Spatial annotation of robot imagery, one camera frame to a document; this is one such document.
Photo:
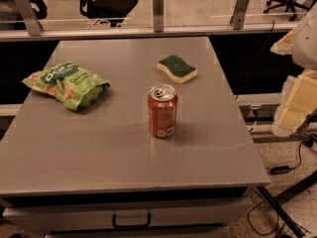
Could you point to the red coke can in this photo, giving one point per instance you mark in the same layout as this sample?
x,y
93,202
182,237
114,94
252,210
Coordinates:
x,y
162,103

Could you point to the grey cabinet drawer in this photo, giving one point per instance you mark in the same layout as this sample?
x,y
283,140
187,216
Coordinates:
x,y
99,216

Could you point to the green and yellow sponge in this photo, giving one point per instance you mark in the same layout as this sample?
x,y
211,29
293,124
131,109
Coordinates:
x,y
177,69

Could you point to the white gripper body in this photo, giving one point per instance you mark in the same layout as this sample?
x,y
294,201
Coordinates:
x,y
306,44

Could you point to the black office chair centre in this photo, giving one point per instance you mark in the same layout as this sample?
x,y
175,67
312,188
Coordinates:
x,y
113,12

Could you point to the black drawer handle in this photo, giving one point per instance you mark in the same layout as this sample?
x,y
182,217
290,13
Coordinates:
x,y
131,221

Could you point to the grey metal bracket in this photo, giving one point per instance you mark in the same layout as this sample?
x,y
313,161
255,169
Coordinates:
x,y
158,15
238,18
31,21

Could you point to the grey metal bracket right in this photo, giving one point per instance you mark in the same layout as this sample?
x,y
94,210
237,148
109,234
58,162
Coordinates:
x,y
238,18

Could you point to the grey metal bracket left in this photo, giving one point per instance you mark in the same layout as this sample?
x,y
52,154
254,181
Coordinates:
x,y
31,21

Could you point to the black power adapter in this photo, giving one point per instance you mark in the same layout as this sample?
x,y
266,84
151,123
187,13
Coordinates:
x,y
280,170

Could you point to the green chip bag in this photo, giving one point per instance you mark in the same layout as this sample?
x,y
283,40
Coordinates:
x,y
74,86

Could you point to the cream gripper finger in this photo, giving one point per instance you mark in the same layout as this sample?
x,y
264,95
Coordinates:
x,y
284,45
298,100

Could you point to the grey metal bracket centre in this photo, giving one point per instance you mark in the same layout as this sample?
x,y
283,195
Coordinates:
x,y
158,15

